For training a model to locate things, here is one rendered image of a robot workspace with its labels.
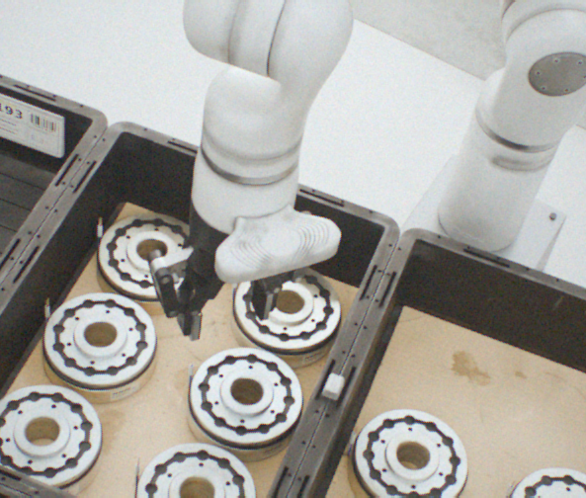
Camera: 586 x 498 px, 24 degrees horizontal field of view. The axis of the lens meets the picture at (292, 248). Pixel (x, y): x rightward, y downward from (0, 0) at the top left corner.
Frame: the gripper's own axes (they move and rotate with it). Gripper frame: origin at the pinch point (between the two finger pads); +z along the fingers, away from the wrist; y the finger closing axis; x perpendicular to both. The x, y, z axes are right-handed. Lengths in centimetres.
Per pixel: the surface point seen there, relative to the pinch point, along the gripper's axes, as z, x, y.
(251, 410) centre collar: 13.5, 1.9, -2.8
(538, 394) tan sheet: 17.2, 7.5, -30.5
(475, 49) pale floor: 100, -111, -111
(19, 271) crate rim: 7.2, -14.6, 13.0
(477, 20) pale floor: 100, -119, -116
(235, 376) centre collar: 13.5, -1.8, -2.8
